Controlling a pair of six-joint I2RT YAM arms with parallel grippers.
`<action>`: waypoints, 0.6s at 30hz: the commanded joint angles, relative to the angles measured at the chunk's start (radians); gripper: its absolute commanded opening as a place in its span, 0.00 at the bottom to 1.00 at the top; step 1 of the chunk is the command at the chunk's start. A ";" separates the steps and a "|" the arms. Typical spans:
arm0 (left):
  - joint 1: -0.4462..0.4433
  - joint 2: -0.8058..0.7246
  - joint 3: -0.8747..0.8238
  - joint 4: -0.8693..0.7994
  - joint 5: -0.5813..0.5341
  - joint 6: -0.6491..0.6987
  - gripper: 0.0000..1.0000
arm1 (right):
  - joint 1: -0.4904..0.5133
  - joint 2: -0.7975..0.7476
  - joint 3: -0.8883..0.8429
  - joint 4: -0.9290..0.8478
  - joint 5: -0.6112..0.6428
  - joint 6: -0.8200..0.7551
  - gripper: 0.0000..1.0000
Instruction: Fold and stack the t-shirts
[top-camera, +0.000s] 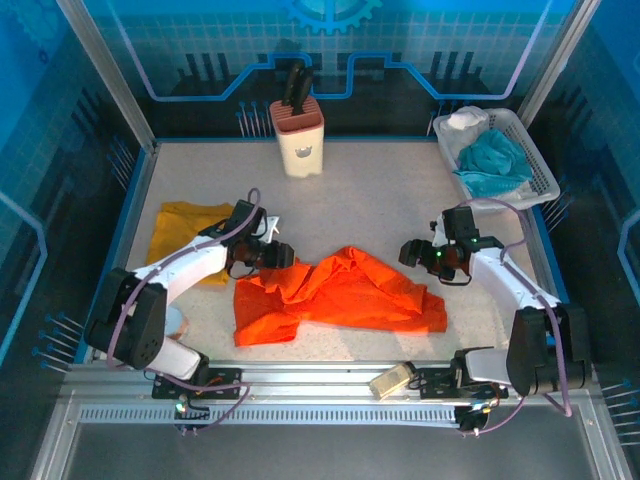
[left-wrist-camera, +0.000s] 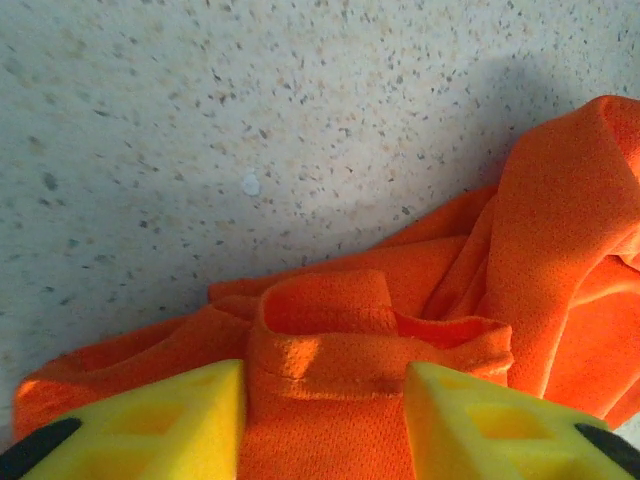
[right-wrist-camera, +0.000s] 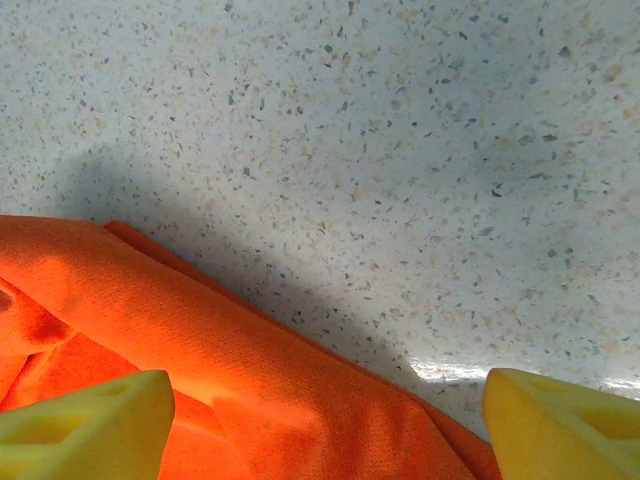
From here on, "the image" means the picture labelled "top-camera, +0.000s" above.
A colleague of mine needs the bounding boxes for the orange t-shirt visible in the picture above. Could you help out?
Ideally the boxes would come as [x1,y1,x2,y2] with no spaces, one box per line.
[233,245,448,348]

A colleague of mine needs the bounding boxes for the teal t-shirt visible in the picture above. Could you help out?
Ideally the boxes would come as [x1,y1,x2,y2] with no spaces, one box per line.
[453,128,534,199]

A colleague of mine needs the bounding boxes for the white plastic laundry basket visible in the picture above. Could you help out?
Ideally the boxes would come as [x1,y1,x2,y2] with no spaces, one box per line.
[432,107,561,211]

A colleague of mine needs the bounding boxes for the cream knife block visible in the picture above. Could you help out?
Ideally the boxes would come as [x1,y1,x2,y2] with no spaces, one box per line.
[269,96,325,179]

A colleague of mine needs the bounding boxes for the yellow t-shirt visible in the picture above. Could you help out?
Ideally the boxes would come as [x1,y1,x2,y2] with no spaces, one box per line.
[145,200,241,287]

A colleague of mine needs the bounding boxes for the white lidded paper cup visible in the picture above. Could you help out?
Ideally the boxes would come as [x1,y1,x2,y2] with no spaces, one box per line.
[167,305,190,340]

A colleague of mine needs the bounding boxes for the small control board with LED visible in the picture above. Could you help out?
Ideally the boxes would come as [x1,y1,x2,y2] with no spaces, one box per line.
[455,399,494,437]
[172,394,211,437]

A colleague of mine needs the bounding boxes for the dark glass panel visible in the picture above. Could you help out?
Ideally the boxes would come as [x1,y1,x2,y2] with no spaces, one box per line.
[62,422,604,480]

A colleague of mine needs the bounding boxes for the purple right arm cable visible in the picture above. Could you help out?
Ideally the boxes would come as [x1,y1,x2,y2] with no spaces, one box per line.
[452,197,574,435]

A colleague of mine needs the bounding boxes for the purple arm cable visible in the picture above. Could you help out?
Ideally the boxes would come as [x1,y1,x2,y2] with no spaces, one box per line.
[452,197,574,435]
[104,187,264,434]

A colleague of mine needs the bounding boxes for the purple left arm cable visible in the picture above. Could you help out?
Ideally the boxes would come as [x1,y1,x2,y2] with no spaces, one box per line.
[104,187,264,434]

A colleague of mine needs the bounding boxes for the aluminium frame rail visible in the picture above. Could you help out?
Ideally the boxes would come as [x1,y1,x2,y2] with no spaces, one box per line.
[62,360,601,399]

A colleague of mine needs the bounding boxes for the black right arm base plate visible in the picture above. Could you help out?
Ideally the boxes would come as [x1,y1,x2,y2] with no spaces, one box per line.
[418,367,509,400]

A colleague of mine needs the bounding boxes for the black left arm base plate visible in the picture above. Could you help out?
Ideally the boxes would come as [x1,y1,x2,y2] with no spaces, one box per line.
[151,367,244,401]

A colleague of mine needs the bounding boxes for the slotted grey cable duct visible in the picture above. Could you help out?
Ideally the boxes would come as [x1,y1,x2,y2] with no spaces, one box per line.
[78,405,460,425]

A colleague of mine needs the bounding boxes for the black knife handle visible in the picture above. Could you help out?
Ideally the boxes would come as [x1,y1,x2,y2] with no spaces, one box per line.
[282,59,305,109]
[294,67,316,115]

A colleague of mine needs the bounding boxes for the aluminium frame post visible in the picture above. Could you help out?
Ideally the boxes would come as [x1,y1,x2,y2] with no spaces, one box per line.
[514,0,601,132]
[55,0,160,154]

